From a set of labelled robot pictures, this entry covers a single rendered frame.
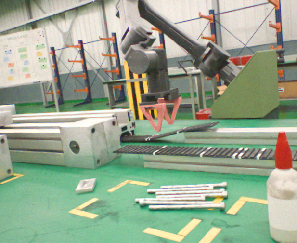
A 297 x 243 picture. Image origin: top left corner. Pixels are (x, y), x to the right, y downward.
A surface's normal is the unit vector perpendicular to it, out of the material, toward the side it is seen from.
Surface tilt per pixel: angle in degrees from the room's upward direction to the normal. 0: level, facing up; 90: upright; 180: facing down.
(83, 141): 90
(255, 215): 0
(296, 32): 90
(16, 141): 90
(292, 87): 89
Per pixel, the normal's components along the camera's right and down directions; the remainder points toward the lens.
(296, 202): 0.21, 0.14
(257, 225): -0.13, -0.98
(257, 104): -0.55, 0.21
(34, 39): -0.29, 0.20
